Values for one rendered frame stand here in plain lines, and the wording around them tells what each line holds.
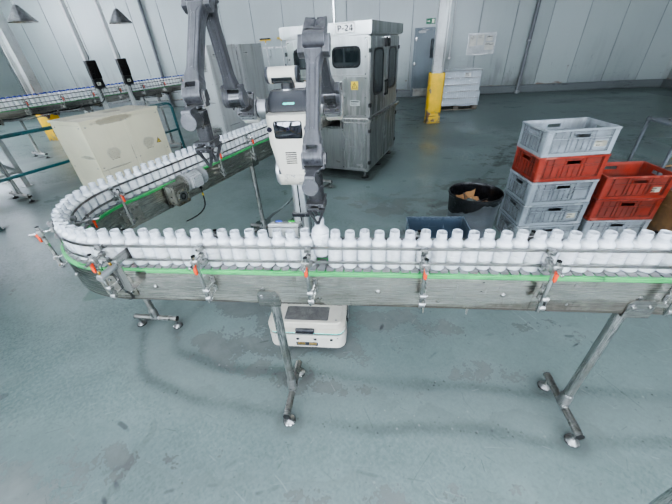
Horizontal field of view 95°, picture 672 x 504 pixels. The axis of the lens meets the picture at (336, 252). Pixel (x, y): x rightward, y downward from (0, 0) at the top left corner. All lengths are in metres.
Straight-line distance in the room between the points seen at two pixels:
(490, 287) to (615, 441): 1.24
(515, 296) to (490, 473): 0.94
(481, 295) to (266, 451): 1.36
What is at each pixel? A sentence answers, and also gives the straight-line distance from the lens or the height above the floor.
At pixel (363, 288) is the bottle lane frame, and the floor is 0.92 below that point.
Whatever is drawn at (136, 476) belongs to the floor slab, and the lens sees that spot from 2.19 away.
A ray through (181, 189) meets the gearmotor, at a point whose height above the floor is 0.96.
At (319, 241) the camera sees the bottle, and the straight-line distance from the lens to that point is 1.21.
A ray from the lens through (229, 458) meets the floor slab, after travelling 2.02.
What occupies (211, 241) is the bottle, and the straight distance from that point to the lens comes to 1.37.
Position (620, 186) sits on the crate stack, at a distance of 3.87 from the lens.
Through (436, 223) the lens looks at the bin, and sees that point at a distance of 1.83.
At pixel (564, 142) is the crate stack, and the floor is 1.01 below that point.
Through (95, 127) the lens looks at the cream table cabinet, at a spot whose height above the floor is 1.09.
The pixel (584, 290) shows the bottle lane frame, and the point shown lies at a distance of 1.53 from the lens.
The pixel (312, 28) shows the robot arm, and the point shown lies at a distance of 1.26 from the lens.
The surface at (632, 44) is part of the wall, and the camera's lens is 15.58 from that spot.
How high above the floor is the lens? 1.77
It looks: 34 degrees down
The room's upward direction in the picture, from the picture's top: 3 degrees counter-clockwise
